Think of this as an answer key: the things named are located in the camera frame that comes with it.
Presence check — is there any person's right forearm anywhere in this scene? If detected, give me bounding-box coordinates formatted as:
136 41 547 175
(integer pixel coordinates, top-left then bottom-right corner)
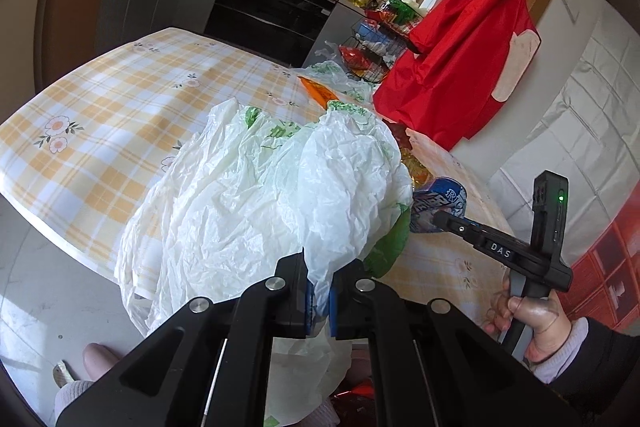
535 317 640 427

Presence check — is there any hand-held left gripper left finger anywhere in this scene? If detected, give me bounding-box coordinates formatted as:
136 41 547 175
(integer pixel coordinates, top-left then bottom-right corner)
55 249 316 427

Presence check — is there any black built-in oven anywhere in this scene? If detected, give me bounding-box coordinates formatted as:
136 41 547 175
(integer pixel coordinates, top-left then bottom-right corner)
204 0 351 68

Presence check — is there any yellow checked tablecloth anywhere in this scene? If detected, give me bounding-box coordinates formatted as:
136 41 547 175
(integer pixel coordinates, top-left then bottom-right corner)
0 27 516 343

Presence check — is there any person's right hand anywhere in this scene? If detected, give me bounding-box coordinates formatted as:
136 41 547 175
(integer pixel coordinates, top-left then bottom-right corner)
484 277 571 363

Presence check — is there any black wire rack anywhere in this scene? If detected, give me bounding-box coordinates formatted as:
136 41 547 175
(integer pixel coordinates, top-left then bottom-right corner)
339 0 428 84

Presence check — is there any large white plastic bag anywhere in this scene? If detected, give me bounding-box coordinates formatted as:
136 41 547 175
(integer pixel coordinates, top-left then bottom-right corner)
114 98 415 427

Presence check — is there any blue snack packet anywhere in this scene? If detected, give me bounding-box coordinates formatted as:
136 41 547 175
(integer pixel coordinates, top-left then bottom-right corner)
411 176 468 235

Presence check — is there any red foil wrapper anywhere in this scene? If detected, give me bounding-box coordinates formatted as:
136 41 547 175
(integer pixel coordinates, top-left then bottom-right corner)
334 384 373 427

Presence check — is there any small white plastic bag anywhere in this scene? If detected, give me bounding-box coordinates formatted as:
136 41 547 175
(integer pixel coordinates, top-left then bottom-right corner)
300 41 376 104

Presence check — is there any orange snack packet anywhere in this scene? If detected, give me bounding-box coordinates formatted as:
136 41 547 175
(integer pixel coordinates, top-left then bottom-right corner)
298 76 341 108

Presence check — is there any red apron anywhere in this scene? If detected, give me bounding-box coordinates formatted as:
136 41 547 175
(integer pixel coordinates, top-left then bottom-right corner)
372 0 542 152

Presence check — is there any gold and red wrapper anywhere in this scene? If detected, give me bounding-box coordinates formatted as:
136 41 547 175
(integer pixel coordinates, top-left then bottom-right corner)
392 124 433 185

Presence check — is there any red plastic crate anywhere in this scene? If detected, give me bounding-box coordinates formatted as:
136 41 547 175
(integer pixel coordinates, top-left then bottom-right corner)
560 207 640 333

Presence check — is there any white quilted cover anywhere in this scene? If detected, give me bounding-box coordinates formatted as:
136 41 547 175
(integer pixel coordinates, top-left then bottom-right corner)
487 2 640 228

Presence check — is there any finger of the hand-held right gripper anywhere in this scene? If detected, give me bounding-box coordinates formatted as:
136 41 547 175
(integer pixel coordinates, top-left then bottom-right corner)
432 211 483 249

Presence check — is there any person's leg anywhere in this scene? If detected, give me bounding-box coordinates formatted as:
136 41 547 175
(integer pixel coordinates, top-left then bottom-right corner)
52 342 123 427

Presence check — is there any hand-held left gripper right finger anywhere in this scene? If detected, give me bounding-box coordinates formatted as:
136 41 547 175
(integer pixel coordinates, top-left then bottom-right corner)
327 259 583 427

